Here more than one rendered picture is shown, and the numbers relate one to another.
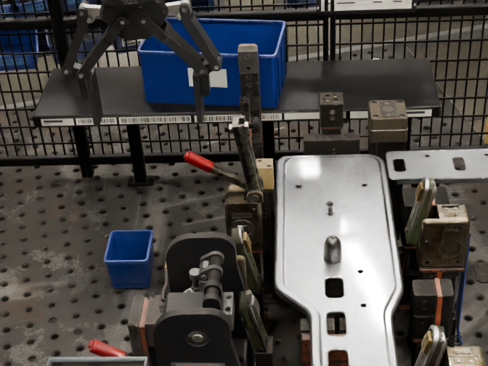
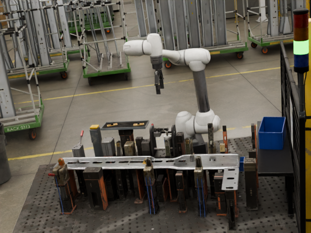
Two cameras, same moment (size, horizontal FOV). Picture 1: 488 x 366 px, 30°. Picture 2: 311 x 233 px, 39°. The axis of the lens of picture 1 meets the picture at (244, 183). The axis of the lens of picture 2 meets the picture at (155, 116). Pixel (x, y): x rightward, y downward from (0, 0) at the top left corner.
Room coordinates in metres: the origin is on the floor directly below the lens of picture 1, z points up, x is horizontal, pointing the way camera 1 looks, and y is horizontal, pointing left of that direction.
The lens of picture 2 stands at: (1.49, -3.00, 2.39)
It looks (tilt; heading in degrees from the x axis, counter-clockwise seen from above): 20 degrees down; 100
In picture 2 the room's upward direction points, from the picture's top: 7 degrees counter-clockwise
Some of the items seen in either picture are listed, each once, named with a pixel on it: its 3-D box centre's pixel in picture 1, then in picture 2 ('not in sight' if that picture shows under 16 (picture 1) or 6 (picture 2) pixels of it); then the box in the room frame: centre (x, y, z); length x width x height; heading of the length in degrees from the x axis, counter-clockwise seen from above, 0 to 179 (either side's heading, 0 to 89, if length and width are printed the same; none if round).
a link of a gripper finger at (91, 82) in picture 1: (94, 97); (161, 83); (1.02, 0.19, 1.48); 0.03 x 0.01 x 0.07; 175
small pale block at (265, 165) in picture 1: (268, 235); (223, 167); (1.44, -0.04, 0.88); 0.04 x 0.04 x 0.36; 85
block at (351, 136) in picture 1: (331, 192); not in sight; (1.61, -0.19, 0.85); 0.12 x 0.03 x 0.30; 85
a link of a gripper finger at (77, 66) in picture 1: (77, 80); not in sight; (1.03, 0.20, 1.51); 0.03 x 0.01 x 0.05; 85
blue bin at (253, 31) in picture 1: (215, 61); (272, 132); (1.81, 0.05, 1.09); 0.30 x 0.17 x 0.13; 78
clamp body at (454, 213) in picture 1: (438, 282); (200, 191); (1.28, -0.36, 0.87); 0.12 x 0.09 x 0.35; 85
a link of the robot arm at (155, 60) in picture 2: not in sight; (156, 59); (1.02, 0.12, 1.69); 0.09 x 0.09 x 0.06
